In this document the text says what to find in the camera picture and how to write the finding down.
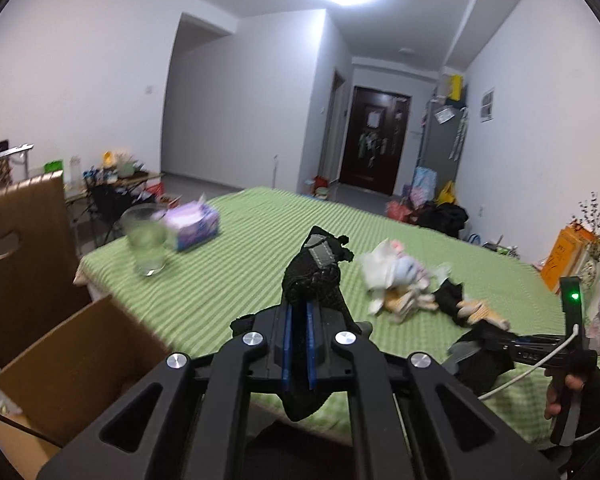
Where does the black glove with grey strap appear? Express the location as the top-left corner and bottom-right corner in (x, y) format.
(230, 226), (376, 423)
(447, 322), (518, 397)

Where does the red bag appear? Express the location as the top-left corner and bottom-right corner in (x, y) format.
(385, 200), (416, 223)

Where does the black bag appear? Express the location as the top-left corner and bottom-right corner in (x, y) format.
(415, 202), (470, 238)

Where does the metal rack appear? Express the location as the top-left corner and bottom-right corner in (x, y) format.
(0, 141), (35, 196)

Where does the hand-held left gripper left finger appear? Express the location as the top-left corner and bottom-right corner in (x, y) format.
(36, 305), (293, 480)

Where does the orange cardboard box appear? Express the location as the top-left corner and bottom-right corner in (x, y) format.
(540, 225), (598, 293)

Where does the black folding chair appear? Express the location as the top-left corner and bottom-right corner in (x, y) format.
(86, 184), (137, 247)

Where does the grey metal cabinet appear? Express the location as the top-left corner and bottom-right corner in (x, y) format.
(417, 100), (468, 211)

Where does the clear glass cup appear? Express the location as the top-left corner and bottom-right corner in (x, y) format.
(120, 204), (170, 277)

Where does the grey fuzzy sock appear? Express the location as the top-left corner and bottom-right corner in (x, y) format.
(392, 252), (453, 291)

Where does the purple tissue pack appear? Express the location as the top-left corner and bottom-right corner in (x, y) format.
(162, 200), (221, 252)

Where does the person's right hand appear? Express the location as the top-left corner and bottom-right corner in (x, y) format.
(544, 370), (588, 422)

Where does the black cloth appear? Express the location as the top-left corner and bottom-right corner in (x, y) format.
(432, 277), (468, 326)

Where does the pastel gift bag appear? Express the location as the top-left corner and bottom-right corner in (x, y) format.
(410, 166), (437, 207)

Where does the thin black cable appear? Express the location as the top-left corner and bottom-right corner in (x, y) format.
(0, 402), (63, 448)

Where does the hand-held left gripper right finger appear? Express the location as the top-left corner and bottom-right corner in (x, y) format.
(306, 302), (561, 480)

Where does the cluttered folding table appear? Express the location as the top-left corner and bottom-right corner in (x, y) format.
(65, 169), (166, 251)

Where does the yellow knit glove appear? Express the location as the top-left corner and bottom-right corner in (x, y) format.
(455, 300), (512, 331)
(375, 285), (437, 318)

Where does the white cable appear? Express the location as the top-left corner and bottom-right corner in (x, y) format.
(480, 325), (581, 401)

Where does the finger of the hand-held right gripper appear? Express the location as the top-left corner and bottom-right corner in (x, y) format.
(472, 329), (518, 357)

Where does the brown cardboard box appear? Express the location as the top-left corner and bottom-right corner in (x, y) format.
(0, 170), (173, 480)

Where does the white fuzzy cloth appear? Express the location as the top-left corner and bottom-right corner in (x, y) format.
(357, 246), (398, 292)

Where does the dark wooden door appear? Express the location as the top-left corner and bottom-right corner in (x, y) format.
(340, 86), (412, 195)

